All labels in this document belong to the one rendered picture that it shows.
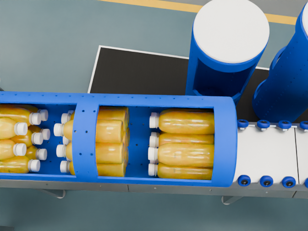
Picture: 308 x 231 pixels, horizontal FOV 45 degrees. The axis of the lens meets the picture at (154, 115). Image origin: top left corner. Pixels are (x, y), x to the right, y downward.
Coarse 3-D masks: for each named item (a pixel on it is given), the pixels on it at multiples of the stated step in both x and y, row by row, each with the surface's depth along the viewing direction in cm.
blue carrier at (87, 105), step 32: (0, 96) 115; (32, 96) 115; (64, 96) 115; (96, 96) 115; (128, 96) 116; (160, 96) 116; (192, 96) 116; (224, 128) 106; (64, 160) 132; (128, 160) 131; (224, 160) 106
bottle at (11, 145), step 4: (0, 140) 117; (4, 140) 117; (8, 140) 118; (12, 140) 119; (0, 144) 116; (4, 144) 116; (8, 144) 117; (12, 144) 117; (16, 144) 118; (0, 148) 116; (4, 148) 116; (8, 148) 116; (12, 148) 117; (0, 152) 116; (4, 152) 116; (8, 152) 116; (12, 152) 117; (0, 156) 116; (4, 156) 116; (8, 156) 117; (12, 156) 118
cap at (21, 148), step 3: (18, 144) 118; (21, 144) 118; (24, 144) 119; (18, 147) 117; (21, 147) 117; (24, 147) 119; (18, 150) 117; (21, 150) 117; (24, 150) 119; (18, 153) 117; (21, 153) 117; (24, 153) 119
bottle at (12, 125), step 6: (0, 120) 114; (6, 120) 115; (12, 120) 116; (0, 126) 113; (6, 126) 114; (12, 126) 114; (0, 132) 113; (6, 132) 114; (12, 132) 114; (0, 138) 115; (6, 138) 116
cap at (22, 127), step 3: (21, 123) 115; (24, 123) 115; (18, 126) 115; (21, 126) 114; (24, 126) 116; (18, 129) 114; (21, 129) 114; (24, 129) 116; (18, 132) 115; (21, 132) 115; (24, 132) 116
